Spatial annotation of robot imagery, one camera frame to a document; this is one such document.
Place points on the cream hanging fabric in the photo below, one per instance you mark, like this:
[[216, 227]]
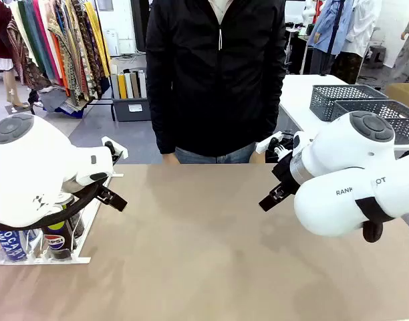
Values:
[[19, 23]]

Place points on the pink hanging fabric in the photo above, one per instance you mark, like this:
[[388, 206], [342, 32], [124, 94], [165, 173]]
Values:
[[49, 47]]

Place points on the grey trousers on mannequin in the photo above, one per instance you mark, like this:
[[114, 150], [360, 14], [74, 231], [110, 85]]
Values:
[[319, 61]]

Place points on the person's left hand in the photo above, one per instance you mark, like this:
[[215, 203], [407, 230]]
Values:
[[258, 158]]

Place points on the grey fabric pile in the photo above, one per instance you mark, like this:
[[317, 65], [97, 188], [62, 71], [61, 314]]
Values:
[[54, 98]]

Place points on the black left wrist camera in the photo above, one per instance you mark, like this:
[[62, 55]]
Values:
[[109, 146]]

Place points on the white skirt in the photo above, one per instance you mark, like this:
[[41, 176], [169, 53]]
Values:
[[4, 63]]

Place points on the grey sample board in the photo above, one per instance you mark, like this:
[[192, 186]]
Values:
[[115, 87]]

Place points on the black clothes rack frame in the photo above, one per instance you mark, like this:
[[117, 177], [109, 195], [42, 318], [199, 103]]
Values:
[[104, 104]]

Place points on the brown patterned hanging fabric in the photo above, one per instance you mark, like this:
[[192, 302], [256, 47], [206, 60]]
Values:
[[27, 67]]

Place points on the person's right forearm black sleeve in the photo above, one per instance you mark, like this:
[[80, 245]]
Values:
[[162, 127]]

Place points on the person's right hand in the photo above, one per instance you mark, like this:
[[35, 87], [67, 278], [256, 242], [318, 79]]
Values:
[[171, 158]]

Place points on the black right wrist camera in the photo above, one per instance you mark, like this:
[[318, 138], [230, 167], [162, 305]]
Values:
[[281, 148]]

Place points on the white air purifier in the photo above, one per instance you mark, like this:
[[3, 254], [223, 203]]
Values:
[[111, 41]]

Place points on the yellow sample board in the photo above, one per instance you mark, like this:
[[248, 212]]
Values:
[[122, 87]]

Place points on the white sample board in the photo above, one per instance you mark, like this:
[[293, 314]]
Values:
[[128, 85], [142, 83]]

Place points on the grey-blue hanging fabric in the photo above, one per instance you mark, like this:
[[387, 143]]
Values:
[[40, 43]]

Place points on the mannequin in grey dress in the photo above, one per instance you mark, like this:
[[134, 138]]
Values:
[[408, 57]]

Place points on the white shirt on mannequin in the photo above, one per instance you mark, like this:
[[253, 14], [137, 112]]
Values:
[[363, 26]]

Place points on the green hanging fabric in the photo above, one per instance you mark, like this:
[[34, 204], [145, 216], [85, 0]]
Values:
[[30, 36]]

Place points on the brown cardboard box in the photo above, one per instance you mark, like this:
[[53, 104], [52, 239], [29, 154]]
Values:
[[403, 95]]

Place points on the person's left forearm black sleeve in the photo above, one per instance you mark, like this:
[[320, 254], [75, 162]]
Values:
[[269, 123]]

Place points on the grey storage bin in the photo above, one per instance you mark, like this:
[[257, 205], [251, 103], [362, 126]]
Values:
[[132, 110]]

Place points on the white side table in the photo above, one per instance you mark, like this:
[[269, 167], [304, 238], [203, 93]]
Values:
[[298, 93]]

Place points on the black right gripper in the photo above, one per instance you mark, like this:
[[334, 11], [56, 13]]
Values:
[[286, 174]]

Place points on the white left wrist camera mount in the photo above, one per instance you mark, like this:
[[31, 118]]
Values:
[[120, 152]]

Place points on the blue shirt on mannequin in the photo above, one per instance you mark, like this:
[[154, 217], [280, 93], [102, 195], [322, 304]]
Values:
[[328, 26]]

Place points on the yellow hanging fabric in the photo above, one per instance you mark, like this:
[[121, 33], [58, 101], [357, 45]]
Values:
[[97, 36]]

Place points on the black stand pole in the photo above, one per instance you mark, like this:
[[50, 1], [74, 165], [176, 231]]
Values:
[[335, 30]]

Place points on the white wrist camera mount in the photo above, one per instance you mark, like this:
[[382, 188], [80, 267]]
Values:
[[266, 143], [120, 152]]

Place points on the beige patterned hanging fabric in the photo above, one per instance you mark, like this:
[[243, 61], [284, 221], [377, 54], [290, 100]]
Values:
[[71, 57]]

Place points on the grey plastic stool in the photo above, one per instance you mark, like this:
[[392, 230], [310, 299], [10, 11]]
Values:
[[376, 55]]

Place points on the brown sample board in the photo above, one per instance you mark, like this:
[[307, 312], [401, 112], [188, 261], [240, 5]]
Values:
[[135, 85]]

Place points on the orange hanging fabric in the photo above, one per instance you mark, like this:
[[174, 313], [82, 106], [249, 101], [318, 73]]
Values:
[[59, 63]]

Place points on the dark background desk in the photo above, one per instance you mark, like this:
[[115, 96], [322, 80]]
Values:
[[296, 53]]

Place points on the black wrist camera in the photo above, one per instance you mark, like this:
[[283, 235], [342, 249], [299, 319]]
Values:
[[281, 148], [109, 146]]

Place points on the person in black jacket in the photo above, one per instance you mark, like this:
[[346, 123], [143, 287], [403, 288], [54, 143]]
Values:
[[214, 83]]

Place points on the grey plastic woven basket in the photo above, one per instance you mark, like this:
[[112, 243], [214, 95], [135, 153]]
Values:
[[405, 123], [321, 100]]

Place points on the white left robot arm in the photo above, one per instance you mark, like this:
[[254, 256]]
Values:
[[30, 167]]

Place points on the black tall panel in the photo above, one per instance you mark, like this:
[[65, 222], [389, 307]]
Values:
[[140, 23]]

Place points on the dark floral hanging fabric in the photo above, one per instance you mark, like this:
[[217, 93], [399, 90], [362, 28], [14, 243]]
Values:
[[89, 50]]

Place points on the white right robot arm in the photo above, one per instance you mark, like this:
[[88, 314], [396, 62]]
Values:
[[341, 150]]

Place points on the white bust mannequin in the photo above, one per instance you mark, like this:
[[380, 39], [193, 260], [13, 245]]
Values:
[[308, 15]]

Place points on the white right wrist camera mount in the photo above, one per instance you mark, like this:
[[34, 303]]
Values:
[[266, 143]]

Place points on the dark patterned skirt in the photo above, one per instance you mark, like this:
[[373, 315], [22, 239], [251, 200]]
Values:
[[348, 68]]

